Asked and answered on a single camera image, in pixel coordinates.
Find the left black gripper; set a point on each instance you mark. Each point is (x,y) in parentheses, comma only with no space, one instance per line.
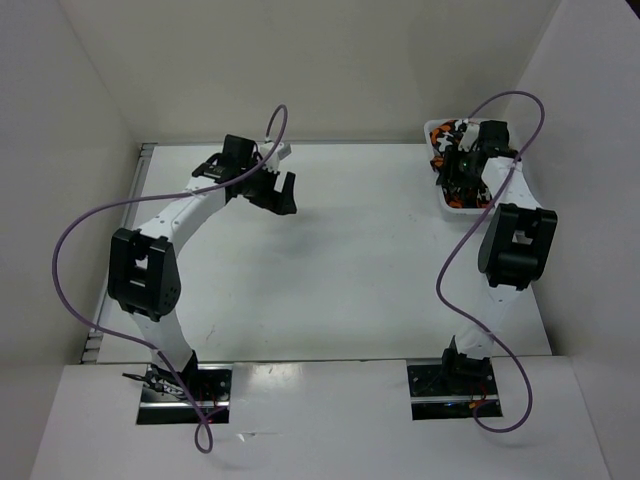
(280,203)

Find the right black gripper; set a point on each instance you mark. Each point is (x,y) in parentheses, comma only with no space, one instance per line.
(449,172)

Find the orange camouflage shorts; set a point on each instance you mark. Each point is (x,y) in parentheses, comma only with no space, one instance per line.
(448,134)

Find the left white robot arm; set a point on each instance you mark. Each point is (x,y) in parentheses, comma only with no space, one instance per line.
(143,275)

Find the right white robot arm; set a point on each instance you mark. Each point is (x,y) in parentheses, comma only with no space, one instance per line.
(512,254)

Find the white plastic basket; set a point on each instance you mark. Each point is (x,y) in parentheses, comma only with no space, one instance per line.
(450,210)

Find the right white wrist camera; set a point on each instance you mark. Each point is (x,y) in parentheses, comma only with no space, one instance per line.
(469,137)

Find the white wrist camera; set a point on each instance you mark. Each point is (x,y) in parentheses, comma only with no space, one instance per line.
(469,137)
(276,153)

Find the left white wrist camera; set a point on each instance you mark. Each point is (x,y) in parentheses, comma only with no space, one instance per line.
(276,153)

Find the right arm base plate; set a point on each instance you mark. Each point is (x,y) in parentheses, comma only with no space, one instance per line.
(432,398)

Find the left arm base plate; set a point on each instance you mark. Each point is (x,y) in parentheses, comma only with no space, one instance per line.
(163,403)

